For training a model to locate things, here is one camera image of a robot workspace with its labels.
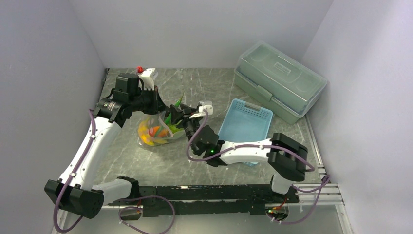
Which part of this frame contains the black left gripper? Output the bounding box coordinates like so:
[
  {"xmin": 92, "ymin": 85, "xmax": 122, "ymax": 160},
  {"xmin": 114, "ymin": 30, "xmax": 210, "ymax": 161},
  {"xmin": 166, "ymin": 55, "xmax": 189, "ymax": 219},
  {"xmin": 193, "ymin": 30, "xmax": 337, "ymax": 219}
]
[{"xmin": 129, "ymin": 85, "xmax": 168, "ymax": 115}]

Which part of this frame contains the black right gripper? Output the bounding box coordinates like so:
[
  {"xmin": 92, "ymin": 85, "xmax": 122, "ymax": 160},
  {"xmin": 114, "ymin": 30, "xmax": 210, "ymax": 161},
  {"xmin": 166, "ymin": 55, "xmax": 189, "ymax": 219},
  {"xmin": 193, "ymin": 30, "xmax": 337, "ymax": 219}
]
[{"xmin": 169, "ymin": 104, "xmax": 203, "ymax": 155}]

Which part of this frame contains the green chili pepper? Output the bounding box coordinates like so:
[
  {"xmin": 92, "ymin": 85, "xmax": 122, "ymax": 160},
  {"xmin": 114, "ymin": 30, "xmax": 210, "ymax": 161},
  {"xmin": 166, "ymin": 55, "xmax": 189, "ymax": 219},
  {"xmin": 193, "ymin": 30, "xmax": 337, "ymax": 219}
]
[{"xmin": 164, "ymin": 92, "xmax": 186, "ymax": 127}]

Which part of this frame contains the green custard apple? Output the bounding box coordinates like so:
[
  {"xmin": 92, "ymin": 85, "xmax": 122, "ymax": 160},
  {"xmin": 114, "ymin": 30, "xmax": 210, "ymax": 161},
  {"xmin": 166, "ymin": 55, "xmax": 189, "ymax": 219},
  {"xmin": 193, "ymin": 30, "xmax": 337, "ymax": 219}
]
[{"xmin": 169, "ymin": 125, "xmax": 184, "ymax": 133}]

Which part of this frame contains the orange mango fruit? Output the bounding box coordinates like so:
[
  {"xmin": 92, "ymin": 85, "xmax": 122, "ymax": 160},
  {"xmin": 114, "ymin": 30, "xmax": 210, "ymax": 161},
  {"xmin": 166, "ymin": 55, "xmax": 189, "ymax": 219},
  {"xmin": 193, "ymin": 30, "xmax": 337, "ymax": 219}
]
[{"xmin": 149, "ymin": 125, "xmax": 169, "ymax": 137}]

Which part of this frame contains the clear zip top bag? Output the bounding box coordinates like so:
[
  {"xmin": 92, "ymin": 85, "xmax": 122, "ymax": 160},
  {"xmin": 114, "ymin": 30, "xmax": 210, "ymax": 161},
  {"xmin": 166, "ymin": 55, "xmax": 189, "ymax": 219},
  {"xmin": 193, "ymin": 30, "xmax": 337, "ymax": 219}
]
[{"xmin": 137, "ymin": 107, "xmax": 185, "ymax": 147}]

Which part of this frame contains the yellow banana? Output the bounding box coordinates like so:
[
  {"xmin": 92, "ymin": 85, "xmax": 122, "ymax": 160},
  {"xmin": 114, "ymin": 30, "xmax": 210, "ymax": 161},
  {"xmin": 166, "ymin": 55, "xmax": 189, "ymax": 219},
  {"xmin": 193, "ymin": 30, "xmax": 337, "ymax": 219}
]
[
  {"xmin": 142, "ymin": 138, "xmax": 168, "ymax": 146},
  {"xmin": 138, "ymin": 120, "xmax": 153, "ymax": 146}
]

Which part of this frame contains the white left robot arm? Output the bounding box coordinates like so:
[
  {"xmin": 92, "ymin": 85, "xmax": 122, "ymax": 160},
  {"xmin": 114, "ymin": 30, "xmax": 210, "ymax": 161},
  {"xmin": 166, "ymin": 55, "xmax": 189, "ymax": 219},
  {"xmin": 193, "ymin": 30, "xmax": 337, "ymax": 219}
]
[{"xmin": 44, "ymin": 68, "xmax": 166, "ymax": 220}]

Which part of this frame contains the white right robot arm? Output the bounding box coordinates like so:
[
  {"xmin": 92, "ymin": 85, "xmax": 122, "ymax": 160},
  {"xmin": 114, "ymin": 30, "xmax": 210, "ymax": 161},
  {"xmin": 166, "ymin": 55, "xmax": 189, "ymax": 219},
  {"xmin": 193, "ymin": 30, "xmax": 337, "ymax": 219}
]
[{"xmin": 169, "ymin": 104, "xmax": 315, "ymax": 202}]

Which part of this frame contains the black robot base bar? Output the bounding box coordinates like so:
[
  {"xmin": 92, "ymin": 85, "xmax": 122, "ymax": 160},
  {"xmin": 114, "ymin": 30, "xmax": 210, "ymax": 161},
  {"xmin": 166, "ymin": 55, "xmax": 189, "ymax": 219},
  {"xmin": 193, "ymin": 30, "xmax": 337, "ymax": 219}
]
[{"xmin": 110, "ymin": 184, "xmax": 299, "ymax": 217}]

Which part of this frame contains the light blue plastic basket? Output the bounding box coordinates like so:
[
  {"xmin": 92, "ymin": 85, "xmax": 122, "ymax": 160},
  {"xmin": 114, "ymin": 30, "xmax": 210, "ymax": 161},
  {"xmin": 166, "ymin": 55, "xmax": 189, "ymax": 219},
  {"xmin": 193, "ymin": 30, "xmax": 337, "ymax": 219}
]
[{"xmin": 218, "ymin": 98, "xmax": 274, "ymax": 167}]

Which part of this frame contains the green storage box, clear lid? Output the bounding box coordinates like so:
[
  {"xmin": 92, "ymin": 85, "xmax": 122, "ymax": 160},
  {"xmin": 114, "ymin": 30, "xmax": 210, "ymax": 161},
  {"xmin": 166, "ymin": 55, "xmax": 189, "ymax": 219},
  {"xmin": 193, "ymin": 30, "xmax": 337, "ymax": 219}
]
[{"xmin": 234, "ymin": 42, "xmax": 328, "ymax": 124}]

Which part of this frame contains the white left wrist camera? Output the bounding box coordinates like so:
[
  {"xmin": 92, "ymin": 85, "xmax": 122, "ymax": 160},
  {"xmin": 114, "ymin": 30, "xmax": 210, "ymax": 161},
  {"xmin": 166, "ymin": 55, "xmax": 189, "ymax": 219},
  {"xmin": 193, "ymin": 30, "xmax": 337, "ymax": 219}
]
[{"xmin": 136, "ymin": 66, "xmax": 159, "ymax": 90}]

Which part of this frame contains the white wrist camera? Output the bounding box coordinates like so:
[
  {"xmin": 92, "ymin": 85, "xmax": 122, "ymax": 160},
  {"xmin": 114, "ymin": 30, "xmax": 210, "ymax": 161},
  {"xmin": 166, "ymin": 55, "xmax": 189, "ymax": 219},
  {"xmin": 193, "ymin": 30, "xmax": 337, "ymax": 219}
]
[
  {"xmin": 136, "ymin": 66, "xmax": 159, "ymax": 90},
  {"xmin": 189, "ymin": 101, "xmax": 213, "ymax": 119}
]

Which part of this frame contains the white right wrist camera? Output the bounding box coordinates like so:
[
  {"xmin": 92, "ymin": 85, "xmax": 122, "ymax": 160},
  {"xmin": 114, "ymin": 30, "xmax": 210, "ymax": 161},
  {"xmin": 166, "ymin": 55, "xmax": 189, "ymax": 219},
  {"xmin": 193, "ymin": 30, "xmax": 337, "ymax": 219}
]
[{"xmin": 189, "ymin": 101, "xmax": 213, "ymax": 119}]

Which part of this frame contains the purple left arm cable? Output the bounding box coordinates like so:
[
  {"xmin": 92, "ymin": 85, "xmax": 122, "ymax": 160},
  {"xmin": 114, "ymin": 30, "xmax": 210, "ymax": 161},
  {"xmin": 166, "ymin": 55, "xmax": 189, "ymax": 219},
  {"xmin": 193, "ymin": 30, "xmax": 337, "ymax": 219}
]
[{"xmin": 53, "ymin": 110, "xmax": 97, "ymax": 233}]

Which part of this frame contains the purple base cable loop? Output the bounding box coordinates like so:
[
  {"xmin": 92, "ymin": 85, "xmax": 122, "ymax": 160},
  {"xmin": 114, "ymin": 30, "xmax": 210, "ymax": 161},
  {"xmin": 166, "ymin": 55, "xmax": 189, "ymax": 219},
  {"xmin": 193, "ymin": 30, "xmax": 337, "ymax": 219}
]
[{"xmin": 118, "ymin": 195, "xmax": 176, "ymax": 234}]

